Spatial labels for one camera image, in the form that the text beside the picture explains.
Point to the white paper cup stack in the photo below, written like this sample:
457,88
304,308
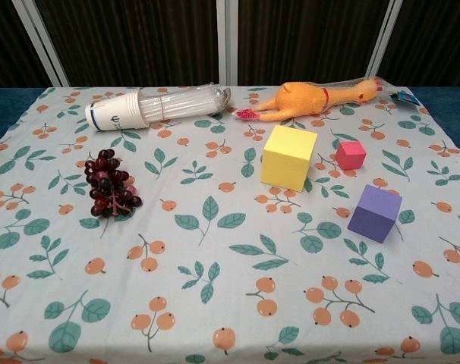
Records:
112,113

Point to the large yellow foam cube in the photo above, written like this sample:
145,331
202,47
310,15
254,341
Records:
287,159

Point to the small red foam cube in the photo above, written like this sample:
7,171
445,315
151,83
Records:
349,156

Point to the dark red grape bunch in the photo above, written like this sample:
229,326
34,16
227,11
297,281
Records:
110,186

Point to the medium purple foam cube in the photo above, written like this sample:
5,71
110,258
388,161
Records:
374,216

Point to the clear sleeve of white straws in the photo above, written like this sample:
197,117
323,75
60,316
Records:
184,102

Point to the dark folding screen panel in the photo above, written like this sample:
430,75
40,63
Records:
10,41
139,38
435,41
309,38

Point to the orange rubber chicken toy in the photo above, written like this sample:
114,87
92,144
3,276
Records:
298,100

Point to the floral tablecloth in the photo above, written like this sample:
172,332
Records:
215,265

